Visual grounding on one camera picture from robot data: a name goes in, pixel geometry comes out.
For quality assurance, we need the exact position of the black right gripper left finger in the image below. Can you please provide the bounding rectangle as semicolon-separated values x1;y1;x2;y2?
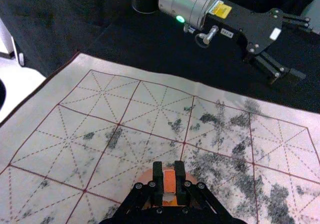
117;161;164;214

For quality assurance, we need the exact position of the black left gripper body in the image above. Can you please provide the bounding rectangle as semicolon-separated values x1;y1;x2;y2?
203;0;285;60

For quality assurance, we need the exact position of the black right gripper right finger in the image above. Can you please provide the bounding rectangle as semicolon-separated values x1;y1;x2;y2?
174;160;226;216

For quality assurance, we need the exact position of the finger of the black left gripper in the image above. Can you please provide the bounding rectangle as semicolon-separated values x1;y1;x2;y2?
249;49;307;85
278;10;313;34

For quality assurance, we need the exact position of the orange plastic piece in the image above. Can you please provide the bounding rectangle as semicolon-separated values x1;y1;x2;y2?
136;167;195;208

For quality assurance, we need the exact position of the pale practice cloth red grid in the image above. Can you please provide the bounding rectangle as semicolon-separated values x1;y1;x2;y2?
0;52;320;224

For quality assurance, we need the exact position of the black table cloth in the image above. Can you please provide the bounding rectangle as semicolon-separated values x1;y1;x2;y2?
0;0;320;115

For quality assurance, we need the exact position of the black round object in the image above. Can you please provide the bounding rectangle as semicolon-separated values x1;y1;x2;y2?
0;79;7;111

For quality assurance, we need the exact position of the white stand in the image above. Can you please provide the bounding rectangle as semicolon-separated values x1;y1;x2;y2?
0;16;26;67

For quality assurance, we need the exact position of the thin dark cable silver plug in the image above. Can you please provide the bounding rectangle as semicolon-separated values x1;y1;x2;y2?
183;25;220;49

